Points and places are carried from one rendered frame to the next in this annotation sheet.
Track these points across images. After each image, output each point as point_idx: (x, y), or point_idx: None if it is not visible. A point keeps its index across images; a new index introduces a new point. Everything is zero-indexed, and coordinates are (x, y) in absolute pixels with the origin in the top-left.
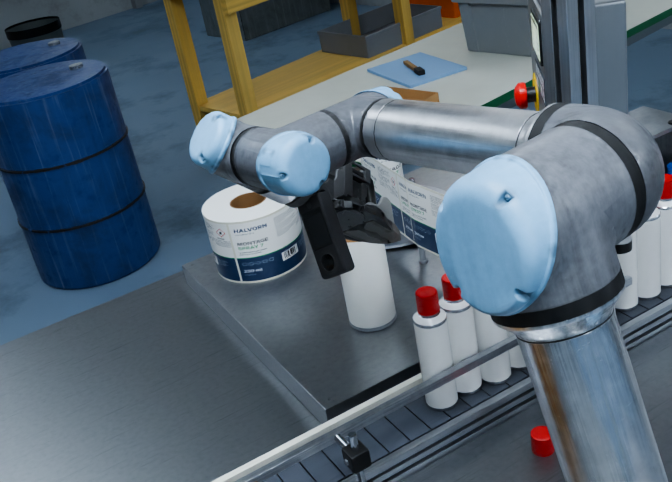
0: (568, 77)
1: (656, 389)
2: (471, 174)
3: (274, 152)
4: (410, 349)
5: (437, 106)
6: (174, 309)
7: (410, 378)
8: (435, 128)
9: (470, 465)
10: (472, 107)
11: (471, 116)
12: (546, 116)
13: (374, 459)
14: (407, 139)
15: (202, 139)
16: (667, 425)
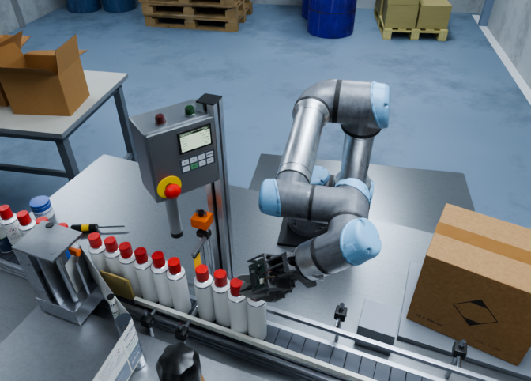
0: (224, 134)
1: (190, 275)
2: (384, 89)
3: (365, 187)
4: (220, 378)
5: (302, 140)
6: None
7: (261, 343)
8: (314, 141)
9: (277, 320)
10: (303, 126)
11: (311, 125)
12: (319, 99)
13: (314, 341)
14: (314, 157)
15: (373, 235)
16: (214, 265)
